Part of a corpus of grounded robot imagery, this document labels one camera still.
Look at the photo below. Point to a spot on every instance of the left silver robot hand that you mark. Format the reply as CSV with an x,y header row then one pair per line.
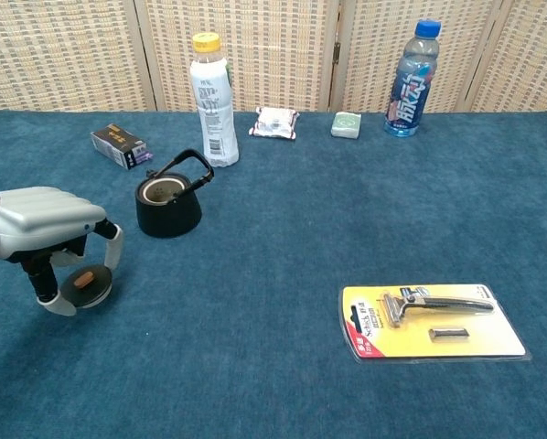
x,y
40,215

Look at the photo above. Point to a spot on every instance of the black teapot lid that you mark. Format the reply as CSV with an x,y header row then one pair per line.
x,y
96,289

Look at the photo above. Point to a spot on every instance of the black teapot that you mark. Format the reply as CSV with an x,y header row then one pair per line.
x,y
168,219

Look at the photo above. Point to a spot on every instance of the small dark cardboard box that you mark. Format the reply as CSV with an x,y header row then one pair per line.
x,y
113,146

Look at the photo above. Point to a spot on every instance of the white bottle with yellow cap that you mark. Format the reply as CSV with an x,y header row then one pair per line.
x,y
216,128

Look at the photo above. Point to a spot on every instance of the blue table mat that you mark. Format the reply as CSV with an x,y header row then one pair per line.
x,y
278,228

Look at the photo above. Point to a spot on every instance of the white snack packet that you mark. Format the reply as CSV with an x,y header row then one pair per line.
x,y
273,123

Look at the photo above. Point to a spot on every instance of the woven bamboo folding screen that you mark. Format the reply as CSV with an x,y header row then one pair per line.
x,y
273,55

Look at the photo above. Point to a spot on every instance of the pale green tissue pack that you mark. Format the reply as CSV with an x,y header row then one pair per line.
x,y
346,125

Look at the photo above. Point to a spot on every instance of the blue sports drink bottle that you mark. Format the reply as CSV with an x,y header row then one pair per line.
x,y
408,100

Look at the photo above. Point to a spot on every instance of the razor in yellow blister pack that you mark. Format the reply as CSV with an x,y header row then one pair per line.
x,y
438,350

